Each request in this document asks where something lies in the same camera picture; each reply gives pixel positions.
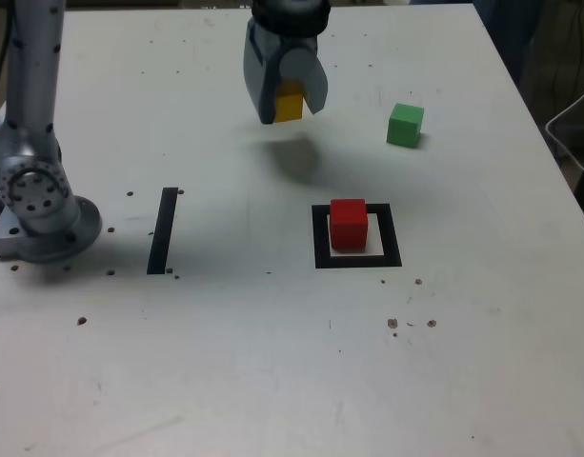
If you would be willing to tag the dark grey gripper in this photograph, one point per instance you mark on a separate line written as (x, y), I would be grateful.
(272, 45)

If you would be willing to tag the yellow cube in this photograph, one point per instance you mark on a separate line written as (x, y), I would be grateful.
(289, 107)

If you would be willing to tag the green cube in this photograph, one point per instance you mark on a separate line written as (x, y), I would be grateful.
(405, 126)

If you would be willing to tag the red cube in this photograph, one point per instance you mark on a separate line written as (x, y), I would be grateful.
(348, 226)

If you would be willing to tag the black tape square outline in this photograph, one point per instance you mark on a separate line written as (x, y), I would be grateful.
(320, 259)

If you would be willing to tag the black tape strip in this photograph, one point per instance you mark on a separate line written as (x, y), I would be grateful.
(162, 233)

